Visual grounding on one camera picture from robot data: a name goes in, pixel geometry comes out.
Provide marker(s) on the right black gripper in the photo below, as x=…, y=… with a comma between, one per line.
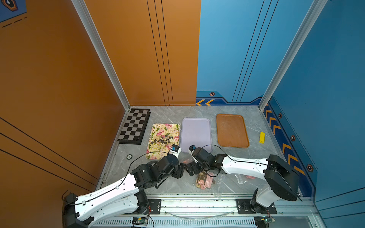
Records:
x=195, y=170

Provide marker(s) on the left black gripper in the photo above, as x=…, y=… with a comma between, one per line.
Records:
x=180, y=169

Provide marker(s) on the ziploc bag of mixed cookies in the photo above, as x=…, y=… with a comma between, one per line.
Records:
x=208, y=183

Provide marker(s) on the ziploc bag of beige cookies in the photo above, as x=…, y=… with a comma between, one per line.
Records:
x=189, y=160

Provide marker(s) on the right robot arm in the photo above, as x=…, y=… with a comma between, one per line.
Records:
x=281, y=179

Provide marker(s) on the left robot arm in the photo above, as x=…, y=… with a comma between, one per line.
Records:
x=124, y=196

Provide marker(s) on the ziploc bag of pink cookies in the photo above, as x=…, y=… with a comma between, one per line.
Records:
x=244, y=179

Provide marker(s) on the lavender plastic tray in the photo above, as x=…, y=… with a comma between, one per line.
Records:
x=196, y=131

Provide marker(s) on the floral pattern tray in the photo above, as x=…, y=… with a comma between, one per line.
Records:
x=161, y=140

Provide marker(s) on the small round table grommet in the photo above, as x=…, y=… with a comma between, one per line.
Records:
x=129, y=156

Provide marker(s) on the brown plastic tray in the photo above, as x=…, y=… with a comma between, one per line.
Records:
x=231, y=131

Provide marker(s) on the black white chessboard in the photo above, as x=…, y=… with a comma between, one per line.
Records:
x=134, y=127

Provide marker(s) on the left green circuit board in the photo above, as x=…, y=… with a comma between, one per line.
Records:
x=140, y=221

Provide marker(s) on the green circuit board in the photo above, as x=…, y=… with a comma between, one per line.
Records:
x=140, y=221
x=263, y=222

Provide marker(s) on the yellow rectangular block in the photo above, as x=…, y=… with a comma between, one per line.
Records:
x=262, y=137

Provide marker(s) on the right green circuit board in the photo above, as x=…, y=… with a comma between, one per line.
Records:
x=263, y=222

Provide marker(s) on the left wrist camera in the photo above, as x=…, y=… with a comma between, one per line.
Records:
x=175, y=150

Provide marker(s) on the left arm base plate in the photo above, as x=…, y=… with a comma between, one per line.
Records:
x=153, y=207

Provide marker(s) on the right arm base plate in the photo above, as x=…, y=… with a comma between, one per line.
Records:
x=244, y=206

